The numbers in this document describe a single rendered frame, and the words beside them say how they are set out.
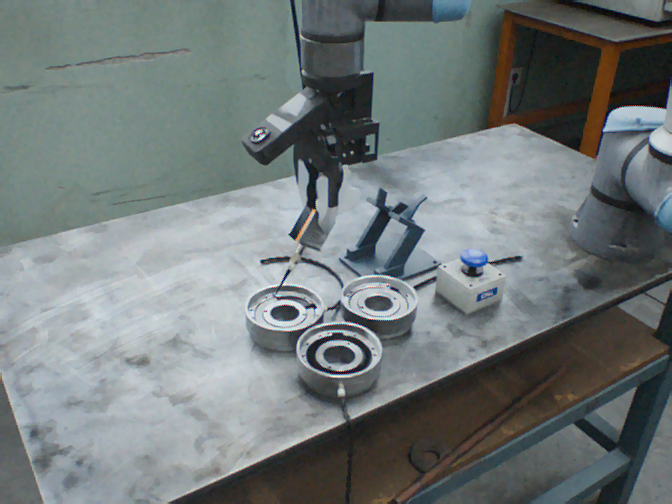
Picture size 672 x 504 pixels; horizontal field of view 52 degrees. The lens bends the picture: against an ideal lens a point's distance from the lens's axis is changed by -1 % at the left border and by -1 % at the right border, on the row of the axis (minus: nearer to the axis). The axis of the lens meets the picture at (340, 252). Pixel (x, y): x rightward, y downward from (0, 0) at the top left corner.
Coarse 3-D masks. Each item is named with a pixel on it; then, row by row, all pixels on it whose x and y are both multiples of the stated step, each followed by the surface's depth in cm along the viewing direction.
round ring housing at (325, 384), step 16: (304, 336) 86; (320, 336) 87; (352, 336) 88; (368, 336) 87; (304, 352) 85; (320, 352) 85; (336, 352) 87; (352, 352) 86; (304, 368) 81; (336, 368) 82; (368, 368) 81; (320, 384) 81; (336, 384) 80; (352, 384) 80; (368, 384) 82
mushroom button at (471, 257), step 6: (462, 252) 98; (468, 252) 98; (474, 252) 98; (480, 252) 98; (462, 258) 97; (468, 258) 97; (474, 258) 96; (480, 258) 97; (486, 258) 97; (468, 264) 96; (474, 264) 96; (480, 264) 96; (486, 264) 97; (474, 270) 98
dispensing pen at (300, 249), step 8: (304, 208) 91; (312, 208) 92; (304, 216) 91; (296, 224) 91; (304, 224) 91; (296, 232) 91; (296, 248) 92; (304, 248) 92; (296, 256) 92; (288, 264) 93; (296, 264) 93; (288, 272) 93
